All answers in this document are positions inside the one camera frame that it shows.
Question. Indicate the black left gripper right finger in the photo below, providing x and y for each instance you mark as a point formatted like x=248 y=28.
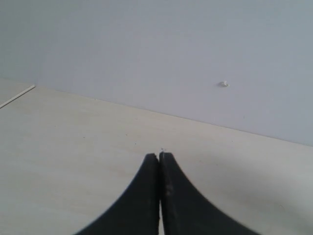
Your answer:
x=185 y=211

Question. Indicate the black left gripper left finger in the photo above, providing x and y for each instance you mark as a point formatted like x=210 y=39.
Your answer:
x=136 y=211

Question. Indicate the small white wall fixture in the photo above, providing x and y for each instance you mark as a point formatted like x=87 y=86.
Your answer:
x=223 y=84

